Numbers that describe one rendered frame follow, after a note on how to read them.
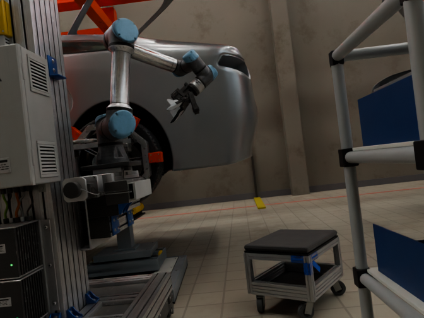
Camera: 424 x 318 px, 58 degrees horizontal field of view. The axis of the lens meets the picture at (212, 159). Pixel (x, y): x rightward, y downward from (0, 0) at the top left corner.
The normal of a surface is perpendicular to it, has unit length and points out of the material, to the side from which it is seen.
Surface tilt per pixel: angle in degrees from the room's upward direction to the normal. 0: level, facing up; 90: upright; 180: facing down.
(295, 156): 90
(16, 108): 90
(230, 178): 90
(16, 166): 90
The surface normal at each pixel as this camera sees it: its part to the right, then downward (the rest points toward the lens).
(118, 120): 0.55, 0.06
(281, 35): -0.07, 0.00
